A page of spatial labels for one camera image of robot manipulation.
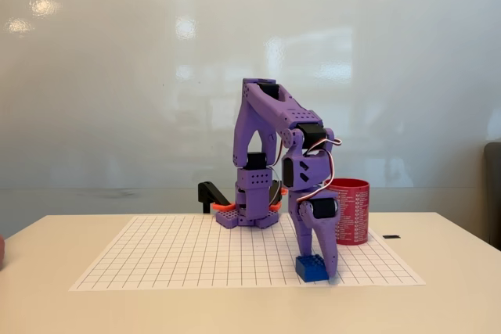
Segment blue toy brick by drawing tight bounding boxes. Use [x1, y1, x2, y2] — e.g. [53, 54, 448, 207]
[294, 254, 330, 282]

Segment red cup with white print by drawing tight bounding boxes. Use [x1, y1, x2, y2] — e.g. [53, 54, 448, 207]
[323, 178, 371, 246]

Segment black table clamp orange knob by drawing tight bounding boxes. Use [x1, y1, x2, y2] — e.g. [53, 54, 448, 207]
[267, 179, 290, 210]

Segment black table clamp orange pad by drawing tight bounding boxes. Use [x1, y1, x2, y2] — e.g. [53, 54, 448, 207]
[197, 180, 237, 214]

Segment white grid paper sheet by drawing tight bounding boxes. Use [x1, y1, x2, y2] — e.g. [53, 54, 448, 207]
[68, 214, 427, 293]

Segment red white black servo cable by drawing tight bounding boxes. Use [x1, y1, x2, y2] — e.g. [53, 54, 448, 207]
[295, 137, 344, 204]

